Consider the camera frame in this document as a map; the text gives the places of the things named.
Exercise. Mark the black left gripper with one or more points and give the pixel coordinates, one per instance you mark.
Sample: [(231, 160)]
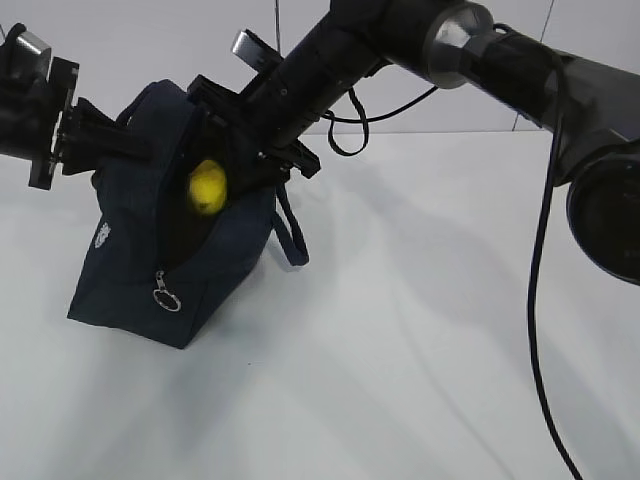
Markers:
[(85, 135)]

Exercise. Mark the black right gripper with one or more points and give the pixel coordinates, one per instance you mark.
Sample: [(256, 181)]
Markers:
[(243, 140)]

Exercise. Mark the yellow toy corn cob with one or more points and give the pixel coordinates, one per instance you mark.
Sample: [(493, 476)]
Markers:
[(208, 188)]

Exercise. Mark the dark navy lunch bag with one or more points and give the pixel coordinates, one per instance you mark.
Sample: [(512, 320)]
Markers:
[(147, 223)]

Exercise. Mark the silver ring zipper pull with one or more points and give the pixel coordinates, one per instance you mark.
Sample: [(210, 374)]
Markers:
[(163, 296)]

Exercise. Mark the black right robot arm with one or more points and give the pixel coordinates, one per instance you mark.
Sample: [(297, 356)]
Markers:
[(592, 109)]

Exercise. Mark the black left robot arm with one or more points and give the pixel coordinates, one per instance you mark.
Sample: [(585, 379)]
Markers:
[(25, 105)]

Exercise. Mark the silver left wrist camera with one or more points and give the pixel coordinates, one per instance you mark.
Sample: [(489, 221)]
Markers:
[(24, 55)]

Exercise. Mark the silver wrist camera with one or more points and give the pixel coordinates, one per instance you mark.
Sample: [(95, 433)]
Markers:
[(254, 52), (24, 55)]

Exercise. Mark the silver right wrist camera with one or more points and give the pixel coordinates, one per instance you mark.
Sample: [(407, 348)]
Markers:
[(254, 52)]

